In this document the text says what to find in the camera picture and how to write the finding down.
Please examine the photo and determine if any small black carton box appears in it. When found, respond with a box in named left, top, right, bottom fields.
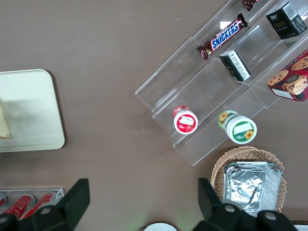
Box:
left=265, top=1, right=308, bottom=40
left=219, top=50, right=252, bottom=82

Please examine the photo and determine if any triangle sandwich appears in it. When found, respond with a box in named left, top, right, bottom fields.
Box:
left=0, top=96, right=12, bottom=139

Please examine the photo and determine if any green lid sunflower cup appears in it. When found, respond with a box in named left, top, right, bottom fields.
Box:
left=218, top=110, right=257, bottom=144

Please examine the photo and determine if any clear acrylic bottle rack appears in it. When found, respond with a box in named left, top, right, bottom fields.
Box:
left=0, top=188, right=65, bottom=218

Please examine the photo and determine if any red chocolate chip cookie box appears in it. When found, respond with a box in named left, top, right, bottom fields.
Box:
left=266, top=49, right=308, bottom=103

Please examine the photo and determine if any red lid yogurt cup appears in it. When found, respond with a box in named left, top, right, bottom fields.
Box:
left=173, top=105, right=199, bottom=135

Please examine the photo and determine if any light tan wicker basket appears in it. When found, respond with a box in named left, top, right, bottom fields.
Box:
left=210, top=146, right=287, bottom=217

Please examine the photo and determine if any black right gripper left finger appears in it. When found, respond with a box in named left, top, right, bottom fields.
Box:
left=0, top=178, right=90, bottom=231

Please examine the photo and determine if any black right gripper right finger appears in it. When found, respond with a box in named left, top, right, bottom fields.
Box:
left=193, top=178, right=296, bottom=231

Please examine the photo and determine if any cream plastic tray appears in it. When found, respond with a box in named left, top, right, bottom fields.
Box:
left=0, top=69, right=66, bottom=153

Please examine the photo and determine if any clear acrylic stepped shelf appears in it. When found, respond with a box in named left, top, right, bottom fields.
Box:
left=134, top=0, right=308, bottom=167

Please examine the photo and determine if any aluminium foil tray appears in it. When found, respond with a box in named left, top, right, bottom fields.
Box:
left=223, top=161, right=283, bottom=218

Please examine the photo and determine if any Snickers chocolate bar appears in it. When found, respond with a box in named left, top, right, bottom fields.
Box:
left=242, top=0, right=262, bottom=12
left=196, top=13, right=248, bottom=61

